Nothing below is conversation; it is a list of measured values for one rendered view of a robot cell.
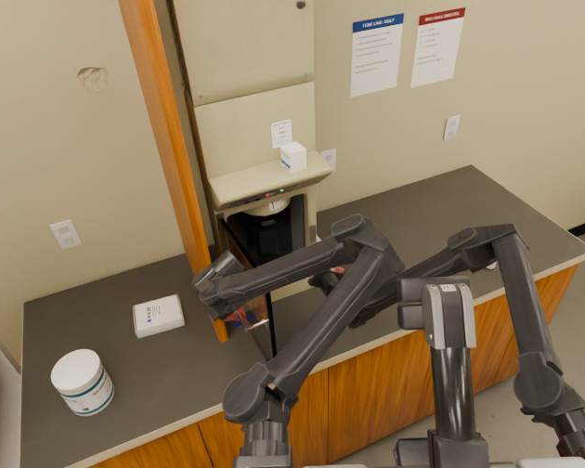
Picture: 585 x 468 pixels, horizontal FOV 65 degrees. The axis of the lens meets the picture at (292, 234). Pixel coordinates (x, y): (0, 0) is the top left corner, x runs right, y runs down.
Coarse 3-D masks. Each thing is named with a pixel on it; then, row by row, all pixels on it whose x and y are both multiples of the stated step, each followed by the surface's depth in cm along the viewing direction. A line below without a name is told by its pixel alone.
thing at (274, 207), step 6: (288, 198) 144; (264, 204) 139; (270, 204) 140; (276, 204) 140; (282, 204) 142; (246, 210) 141; (252, 210) 140; (258, 210) 140; (264, 210) 140; (270, 210) 140; (276, 210) 141
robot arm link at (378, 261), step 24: (360, 240) 88; (384, 240) 84; (360, 264) 86; (384, 264) 84; (336, 288) 85; (360, 288) 83; (336, 312) 81; (312, 336) 80; (336, 336) 82; (288, 360) 79; (312, 360) 80; (240, 384) 78; (264, 384) 76; (288, 384) 78; (240, 408) 74; (288, 408) 80
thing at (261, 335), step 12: (228, 228) 125; (228, 240) 127; (240, 252) 119; (252, 264) 114; (252, 300) 127; (264, 300) 114; (252, 312) 132; (264, 312) 118; (252, 324) 138; (252, 336) 145; (264, 336) 129; (264, 348) 135
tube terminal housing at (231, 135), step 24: (240, 96) 113; (264, 96) 115; (288, 96) 118; (312, 96) 121; (192, 120) 117; (216, 120) 114; (240, 120) 116; (264, 120) 119; (312, 120) 125; (216, 144) 118; (240, 144) 120; (264, 144) 123; (312, 144) 130; (216, 168) 122; (240, 168) 125; (288, 192) 137; (312, 192) 140; (312, 216) 146; (216, 240) 144; (288, 288) 162
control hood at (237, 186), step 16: (320, 160) 127; (224, 176) 122; (240, 176) 122; (256, 176) 122; (272, 176) 121; (288, 176) 121; (304, 176) 121; (320, 176) 125; (224, 192) 117; (240, 192) 117; (256, 192) 117; (224, 208) 124
